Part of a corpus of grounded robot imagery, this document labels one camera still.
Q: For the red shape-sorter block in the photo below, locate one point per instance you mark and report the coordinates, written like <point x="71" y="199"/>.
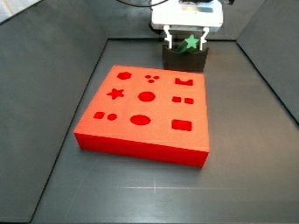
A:
<point x="149" y="114"/>

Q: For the black L-shaped fixture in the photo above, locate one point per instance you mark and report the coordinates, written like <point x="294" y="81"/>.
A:
<point x="188" y="62"/>

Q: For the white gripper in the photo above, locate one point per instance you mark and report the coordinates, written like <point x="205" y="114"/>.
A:
<point x="188" y="13"/>

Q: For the green star-profile bar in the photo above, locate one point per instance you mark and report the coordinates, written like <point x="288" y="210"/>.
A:
<point x="189" y="45"/>

